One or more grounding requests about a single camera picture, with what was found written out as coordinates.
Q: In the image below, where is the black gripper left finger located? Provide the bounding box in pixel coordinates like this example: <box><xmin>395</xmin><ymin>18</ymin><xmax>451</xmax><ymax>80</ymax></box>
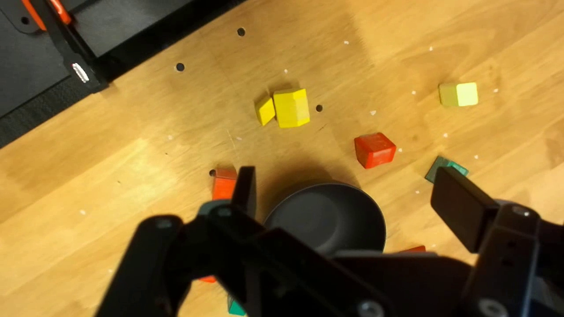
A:
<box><xmin>95</xmin><ymin>166</ymin><xmax>278</xmax><ymax>317</ymax></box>

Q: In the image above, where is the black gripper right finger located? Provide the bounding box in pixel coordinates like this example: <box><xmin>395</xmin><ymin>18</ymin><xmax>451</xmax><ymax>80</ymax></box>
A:
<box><xmin>430</xmin><ymin>166</ymin><xmax>564</xmax><ymax>317</ymax></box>

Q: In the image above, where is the red rectangular toy block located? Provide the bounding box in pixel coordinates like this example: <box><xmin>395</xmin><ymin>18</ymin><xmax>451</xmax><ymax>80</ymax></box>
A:
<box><xmin>210</xmin><ymin>166</ymin><xmax>240</xmax><ymax>201</ymax></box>

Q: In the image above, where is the green cube toy block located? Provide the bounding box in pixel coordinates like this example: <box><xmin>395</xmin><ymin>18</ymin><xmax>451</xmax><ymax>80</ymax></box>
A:
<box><xmin>425</xmin><ymin>155</ymin><xmax>471</xmax><ymax>184</ymax></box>

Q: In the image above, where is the yellow cube toy block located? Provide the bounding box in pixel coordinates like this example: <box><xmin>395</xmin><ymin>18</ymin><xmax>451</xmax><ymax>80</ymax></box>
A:
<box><xmin>439</xmin><ymin>81</ymin><xmax>481</xmax><ymax>110</ymax></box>

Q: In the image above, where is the red cube toy block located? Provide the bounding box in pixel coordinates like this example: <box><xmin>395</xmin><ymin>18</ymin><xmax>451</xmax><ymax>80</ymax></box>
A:
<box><xmin>352</xmin><ymin>133</ymin><xmax>398</xmax><ymax>171</ymax></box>

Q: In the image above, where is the large yellow toy block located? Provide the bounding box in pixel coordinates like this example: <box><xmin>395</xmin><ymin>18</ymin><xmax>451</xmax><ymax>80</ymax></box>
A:
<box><xmin>254</xmin><ymin>87</ymin><xmax>312</xmax><ymax>131</ymax></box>

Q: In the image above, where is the black bowl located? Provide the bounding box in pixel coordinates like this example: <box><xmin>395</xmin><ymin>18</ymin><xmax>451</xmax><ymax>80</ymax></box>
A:
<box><xmin>263</xmin><ymin>182</ymin><xmax>388</xmax><ymax>256</ymax></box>

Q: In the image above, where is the black clamp orange handle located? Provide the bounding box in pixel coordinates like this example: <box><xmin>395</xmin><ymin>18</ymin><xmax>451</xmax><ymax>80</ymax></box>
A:
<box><xmin>19</xmin><ymin>0</ymin><xmax>111</xmax><ymax>94</ymax></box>

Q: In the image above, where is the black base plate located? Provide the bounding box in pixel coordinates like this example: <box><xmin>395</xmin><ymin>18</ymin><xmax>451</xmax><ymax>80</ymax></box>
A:
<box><xmin>0</xmin><ymin>0</ymin><xmax>248</xmax><ymax>148</ymax></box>

